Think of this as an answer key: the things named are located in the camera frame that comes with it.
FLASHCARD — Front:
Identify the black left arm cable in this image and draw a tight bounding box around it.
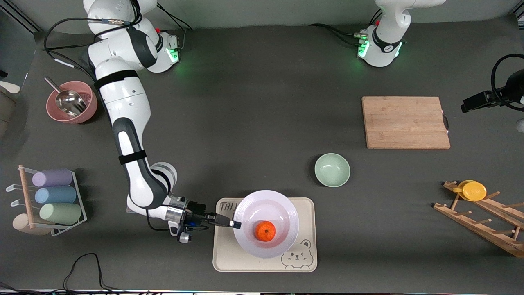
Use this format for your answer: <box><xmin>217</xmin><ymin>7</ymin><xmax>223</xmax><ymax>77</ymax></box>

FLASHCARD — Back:
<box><xmin>491</xmin><ymin>54</ymin><xmax>524</xmax><ymax>111</ymax></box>

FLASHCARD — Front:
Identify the purple cup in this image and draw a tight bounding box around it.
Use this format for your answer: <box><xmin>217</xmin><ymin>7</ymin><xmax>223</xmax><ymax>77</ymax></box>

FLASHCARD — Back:
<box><xmin>32</xmin><ymin>169</ymin><xmax>73</xmax><ymax>188</ymax></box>

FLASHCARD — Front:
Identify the black base cable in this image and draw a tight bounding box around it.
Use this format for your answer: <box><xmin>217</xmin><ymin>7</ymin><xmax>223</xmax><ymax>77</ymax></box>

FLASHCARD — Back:
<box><xmin>309</xmin><ymin>10</ymin><xmax>384</xmax><ymax>45</ymax></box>
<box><xmin>154</xmin><ymin>4</ymin><xmax>194</xmax><ymax>52</ymax></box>

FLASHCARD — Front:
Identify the black floor cable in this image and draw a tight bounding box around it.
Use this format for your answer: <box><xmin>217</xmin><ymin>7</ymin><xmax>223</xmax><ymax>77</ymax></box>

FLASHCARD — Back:
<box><xmin>0</xmin><ymin>252</ymin><xmax>193</xmax><ymax>295</ymax></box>

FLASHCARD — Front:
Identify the beige cup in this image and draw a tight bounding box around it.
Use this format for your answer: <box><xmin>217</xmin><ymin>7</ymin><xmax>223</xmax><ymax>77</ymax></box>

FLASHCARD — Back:
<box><xmin>12</xmin><ymin>213</ymin><xmax>52</xmax><ymax>236</ymax></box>

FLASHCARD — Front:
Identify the wooden rack dowel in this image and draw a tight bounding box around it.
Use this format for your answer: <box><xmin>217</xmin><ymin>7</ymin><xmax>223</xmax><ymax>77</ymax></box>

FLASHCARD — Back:
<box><xmin>18</xmin><ymin>165</ymin><xmax>36</xmax><ymax>229</ymax></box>

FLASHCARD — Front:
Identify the black right base cable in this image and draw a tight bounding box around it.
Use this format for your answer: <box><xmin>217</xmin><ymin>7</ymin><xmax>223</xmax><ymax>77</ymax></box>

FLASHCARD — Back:
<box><xmin>154</xmin><ymin>4</ymin><xmax>194</xmax><ymax>52</ymax></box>

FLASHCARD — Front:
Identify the pale green bowl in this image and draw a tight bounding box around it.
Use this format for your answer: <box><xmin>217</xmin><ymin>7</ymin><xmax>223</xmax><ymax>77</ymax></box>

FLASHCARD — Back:
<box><xmin>314</xmin><ymin>153</ymin><xmax>351</xmax><ymax>188</ymax></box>

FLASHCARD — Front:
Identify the dark grey table mat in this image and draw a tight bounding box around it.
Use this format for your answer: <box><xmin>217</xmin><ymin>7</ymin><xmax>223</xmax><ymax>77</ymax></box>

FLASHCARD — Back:
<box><xmin>0</xmin><ymin>16</ymin><xmax>524</xmax><ymax>292</ymax></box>

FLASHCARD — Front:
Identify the white round plate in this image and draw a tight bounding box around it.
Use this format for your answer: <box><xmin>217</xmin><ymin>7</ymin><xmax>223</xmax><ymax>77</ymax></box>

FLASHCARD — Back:
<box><xmin>233</xmin><ymin>190</ymin><xmax>300</xmax><ymax>259</ymax></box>

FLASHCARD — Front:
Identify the wooden cutting board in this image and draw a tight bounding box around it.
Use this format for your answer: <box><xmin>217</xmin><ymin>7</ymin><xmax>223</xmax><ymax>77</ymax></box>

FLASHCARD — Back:
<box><xmin>361</xmin><ymin>96</ymin><xmax>451</xmax><ymax>150</ymax></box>

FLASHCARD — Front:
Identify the green cup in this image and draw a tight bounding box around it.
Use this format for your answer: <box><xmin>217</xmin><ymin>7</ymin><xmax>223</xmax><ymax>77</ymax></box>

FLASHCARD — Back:
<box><xmin>39</xmin><ymin>203</ymin><xmax>82</xmax><ymax>225</ymax></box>

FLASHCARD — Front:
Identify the wooden peg rack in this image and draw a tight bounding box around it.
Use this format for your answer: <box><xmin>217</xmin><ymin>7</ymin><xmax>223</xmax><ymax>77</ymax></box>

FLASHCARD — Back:
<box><xmin>434</xmin><ymin>181</ymin><xmax>524</xmax><ymax>258</ymax></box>

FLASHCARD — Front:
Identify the white wire cup rack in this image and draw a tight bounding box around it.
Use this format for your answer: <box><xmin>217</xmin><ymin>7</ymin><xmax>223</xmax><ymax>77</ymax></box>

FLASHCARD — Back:
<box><xmin>6</xmin><ymin>170</ymin><xmax>88</xmax><ymax>237</ymax></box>

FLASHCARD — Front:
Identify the metal scoop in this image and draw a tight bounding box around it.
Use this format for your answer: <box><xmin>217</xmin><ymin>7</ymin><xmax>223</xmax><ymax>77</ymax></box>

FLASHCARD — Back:
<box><xmin>44</xmin><ymin>76</ymin><xmax>88</xmax><ymax>117</ymax></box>

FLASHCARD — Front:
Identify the yellow cup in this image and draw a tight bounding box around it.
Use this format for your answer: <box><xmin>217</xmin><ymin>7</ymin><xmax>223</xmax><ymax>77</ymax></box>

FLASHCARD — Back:
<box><xmin>452</xmin><ymin>180</ymin><xmax>487</xmax><ymax>202</ymax></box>

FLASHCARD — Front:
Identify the black frame bar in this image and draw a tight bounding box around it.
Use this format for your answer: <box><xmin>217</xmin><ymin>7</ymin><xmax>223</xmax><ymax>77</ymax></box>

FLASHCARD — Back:
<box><xmin>0</xmin><ymin>7</ymin><xmax>43</xmax><ymax>32</ymax></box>

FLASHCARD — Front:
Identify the pink bowl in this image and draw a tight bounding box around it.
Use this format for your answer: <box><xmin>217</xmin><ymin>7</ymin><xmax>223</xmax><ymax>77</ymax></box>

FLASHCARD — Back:
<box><xmin>46</xmin><ymin>80</ymin><xmax>98</xmax><ymax>124</ymax></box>

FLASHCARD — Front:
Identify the beige bear print tray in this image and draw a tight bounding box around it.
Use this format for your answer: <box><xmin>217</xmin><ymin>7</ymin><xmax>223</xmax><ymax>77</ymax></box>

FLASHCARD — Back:
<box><xmin>212</xmin><ymin>197</ymin><xmax>318</xmax><ymax>273</ymax></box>

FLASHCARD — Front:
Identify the blue cup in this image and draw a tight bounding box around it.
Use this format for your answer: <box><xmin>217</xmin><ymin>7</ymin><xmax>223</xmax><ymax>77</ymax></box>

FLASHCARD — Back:
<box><xmin>34</xmin><ymin>186</ymin><xmax>77</xmax><ymax>204</ymax></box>

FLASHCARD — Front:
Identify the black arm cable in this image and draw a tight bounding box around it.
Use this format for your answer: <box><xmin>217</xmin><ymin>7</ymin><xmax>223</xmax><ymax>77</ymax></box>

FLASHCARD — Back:
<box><xmin>491</xmin><ymin>54</ymin><xmax>524</xmax><ymax>111</ymax></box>
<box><xmin>43</xmin><ymin>0</ymin><xmax>142</xmax><ymax>81</ymax></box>

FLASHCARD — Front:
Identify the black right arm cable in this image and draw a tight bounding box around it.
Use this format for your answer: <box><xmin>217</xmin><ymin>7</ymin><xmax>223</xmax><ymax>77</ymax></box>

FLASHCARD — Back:
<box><xmin>43</xmin><ymin>0</ymin><xmax>142</xmax><ymax>81</ymax></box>

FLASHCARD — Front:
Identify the black left base cable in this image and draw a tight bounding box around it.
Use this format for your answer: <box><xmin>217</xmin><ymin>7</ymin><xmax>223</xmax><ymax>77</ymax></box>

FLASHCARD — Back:
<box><xmin>309</xmin><ymin>10</ymin><xmax>384</xmax><ymax>45</ymax></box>

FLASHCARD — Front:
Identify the orange fruit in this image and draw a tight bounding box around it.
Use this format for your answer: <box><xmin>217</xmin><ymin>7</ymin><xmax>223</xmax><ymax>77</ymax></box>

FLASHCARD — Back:
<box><xmin>255</xmin><ymin>220</ymin><xmax>276</xmax><ymax>242</ymax></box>

